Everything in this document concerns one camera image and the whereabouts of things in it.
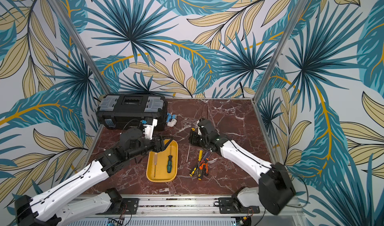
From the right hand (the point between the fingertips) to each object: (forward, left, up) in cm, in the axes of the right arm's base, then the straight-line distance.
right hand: (189, 138), depth 82 cm
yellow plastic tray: (-10, +16, -13) cm, 23 cm away
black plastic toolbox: (+18, +38, +2) cm, 43 cm away
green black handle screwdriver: (-11, +11, -12) cm, 20 cm away
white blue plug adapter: (+21, +12, -11) cm, 27 cm away
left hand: (-7, +9, +10) cm, 15 cm away
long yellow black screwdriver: (-6, -1, +8) cm, 10 cm away
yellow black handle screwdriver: (-14, -2, -12) cm, 19 cm away
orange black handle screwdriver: (-12, -6, -11) cm, 17 cm away
